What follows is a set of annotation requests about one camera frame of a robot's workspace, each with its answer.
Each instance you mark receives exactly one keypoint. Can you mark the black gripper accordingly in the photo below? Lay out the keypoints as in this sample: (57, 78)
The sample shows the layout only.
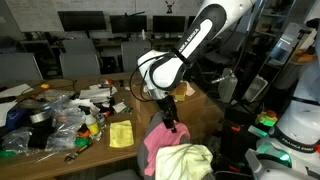
(167, 108)

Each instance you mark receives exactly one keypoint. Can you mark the pink shirt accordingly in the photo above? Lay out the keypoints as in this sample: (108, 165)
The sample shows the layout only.
(163, 140)

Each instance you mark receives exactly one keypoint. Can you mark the peach shirt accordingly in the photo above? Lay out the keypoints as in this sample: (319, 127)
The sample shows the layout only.
(190, 89)

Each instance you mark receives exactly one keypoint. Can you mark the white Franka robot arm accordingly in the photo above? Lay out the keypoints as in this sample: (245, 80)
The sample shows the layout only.
(196, 33)

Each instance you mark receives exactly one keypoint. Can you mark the large brown cardboard box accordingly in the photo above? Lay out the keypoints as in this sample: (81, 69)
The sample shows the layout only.
(196, 110)

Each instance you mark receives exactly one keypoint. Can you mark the light green towel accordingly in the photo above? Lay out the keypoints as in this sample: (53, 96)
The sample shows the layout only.
(183, 163)

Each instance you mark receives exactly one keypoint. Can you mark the grey office chair holding clothes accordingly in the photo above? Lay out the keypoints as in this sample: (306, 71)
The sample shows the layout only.
(148, 133)

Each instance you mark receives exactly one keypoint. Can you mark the yellow cleaning cloth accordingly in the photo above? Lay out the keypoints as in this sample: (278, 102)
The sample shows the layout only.
(121, 134)

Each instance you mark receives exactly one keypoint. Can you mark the white space heater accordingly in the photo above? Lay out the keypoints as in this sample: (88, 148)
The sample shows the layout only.
(227, 86)

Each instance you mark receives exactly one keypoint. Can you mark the red ball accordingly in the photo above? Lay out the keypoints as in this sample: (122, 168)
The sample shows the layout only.
(110, 82)

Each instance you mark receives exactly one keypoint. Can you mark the spray bottle with yellow label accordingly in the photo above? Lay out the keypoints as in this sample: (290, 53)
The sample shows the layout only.
(92, 125)

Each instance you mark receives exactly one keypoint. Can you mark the stack of white papers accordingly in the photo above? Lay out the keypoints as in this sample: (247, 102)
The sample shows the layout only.
(96, 92)

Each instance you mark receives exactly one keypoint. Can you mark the green plastic toy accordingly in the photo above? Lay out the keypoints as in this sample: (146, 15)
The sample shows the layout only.
(82, 141)

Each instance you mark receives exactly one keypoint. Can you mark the black computer monitor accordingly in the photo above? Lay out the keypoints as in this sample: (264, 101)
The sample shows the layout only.
(169, 24)
(81, 20)

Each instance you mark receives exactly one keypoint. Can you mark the black monitor with light bar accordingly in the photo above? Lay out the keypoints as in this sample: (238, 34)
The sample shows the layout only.
(128, 24)

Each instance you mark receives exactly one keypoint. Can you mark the clear plastic bag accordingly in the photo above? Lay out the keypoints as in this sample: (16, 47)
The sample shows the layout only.
(56, 123)

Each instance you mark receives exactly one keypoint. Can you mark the grey tape roll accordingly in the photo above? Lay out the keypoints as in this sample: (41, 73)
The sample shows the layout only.
(40, 116)

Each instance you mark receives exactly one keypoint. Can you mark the small orange yellow ball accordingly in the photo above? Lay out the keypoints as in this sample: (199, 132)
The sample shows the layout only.
(45, 86)

